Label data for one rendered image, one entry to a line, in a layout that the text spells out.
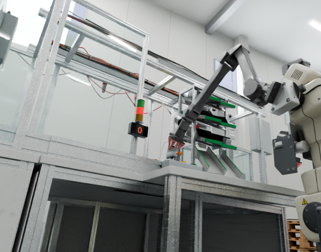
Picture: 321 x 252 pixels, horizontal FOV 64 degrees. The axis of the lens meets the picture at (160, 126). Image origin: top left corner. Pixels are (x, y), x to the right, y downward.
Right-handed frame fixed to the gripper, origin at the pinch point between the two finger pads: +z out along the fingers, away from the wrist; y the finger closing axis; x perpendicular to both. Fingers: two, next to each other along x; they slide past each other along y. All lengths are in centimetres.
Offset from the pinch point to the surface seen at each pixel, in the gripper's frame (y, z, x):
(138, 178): 35, 4, 36
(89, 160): 55, 6, 27
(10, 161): 83, 9, 35
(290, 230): -480, 149, -148
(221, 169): -33.1, -0.4, 12.0
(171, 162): 18.1, -3.4, 29.1
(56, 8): 84, -45, -10
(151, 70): -168, -27, -458
